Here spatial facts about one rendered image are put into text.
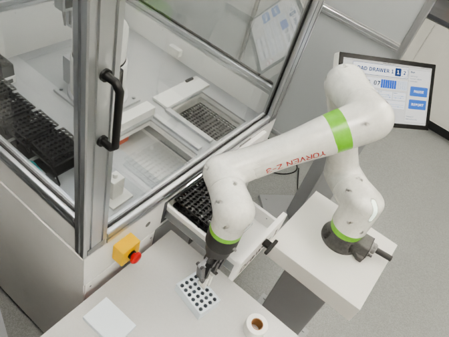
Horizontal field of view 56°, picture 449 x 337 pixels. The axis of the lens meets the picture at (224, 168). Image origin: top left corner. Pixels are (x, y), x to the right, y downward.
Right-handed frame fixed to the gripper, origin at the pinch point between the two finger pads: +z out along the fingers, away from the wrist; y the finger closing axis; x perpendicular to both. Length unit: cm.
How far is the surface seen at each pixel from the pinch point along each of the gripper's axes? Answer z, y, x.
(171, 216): -2.9, -3.5, -23.7
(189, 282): 4.2, 3.0, -3.3
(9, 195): -7, 37, -53
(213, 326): 7.7, 4.3, 11.6
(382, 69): -32, -119, -26
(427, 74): -32, -140, -13
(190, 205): -6.2, -9.7, -22.3
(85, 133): -57, 30, -20
